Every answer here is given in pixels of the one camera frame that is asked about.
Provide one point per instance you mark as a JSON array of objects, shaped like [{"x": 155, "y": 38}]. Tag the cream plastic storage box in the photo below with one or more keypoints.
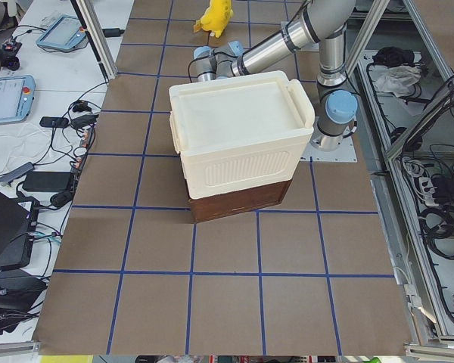
[{"x": 218, "y": 170}]

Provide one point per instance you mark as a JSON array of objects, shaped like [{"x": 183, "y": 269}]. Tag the yellow plush toy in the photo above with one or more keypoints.
[{"x": 215, "y": 18}]

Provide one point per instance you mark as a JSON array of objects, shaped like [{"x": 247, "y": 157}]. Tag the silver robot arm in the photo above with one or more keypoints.
[{"x": 287, "y": 41}]

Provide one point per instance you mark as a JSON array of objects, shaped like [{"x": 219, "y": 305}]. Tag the black laptop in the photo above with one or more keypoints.
[{"x": 18, "y": 218}]

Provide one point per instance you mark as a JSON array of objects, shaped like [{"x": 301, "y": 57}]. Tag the crumpled white cloth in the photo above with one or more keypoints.
[{"x": 398, "y": 80}]

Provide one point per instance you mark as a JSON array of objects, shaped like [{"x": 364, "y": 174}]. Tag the near teach pendant tablet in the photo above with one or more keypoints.
[{"x": 16, "y": 98}]

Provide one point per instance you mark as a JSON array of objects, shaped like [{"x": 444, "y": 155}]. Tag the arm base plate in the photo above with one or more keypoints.
[{"x": 330, "y": 150}]

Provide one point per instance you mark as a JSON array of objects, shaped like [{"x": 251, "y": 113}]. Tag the dark wooden drawer cabinet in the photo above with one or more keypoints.
[{"x": 236, "y": 202}]

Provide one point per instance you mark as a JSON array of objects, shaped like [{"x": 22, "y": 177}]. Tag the black power adapter brick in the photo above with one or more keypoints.
[{"x": 40, "y": 181}]

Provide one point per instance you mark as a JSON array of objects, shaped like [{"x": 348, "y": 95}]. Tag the aluminium frame post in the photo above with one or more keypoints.
[{"x": 87, "y": 16}]

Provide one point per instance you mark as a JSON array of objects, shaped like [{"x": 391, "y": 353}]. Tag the far teach pendant tablet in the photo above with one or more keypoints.
[{"x": 65, "y": 35}]

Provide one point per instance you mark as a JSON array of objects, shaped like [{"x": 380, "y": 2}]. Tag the teach pendant tablet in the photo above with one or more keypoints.
[
  {"x": 65, "y": 35},
  {"x": 16, "y": 98}
]

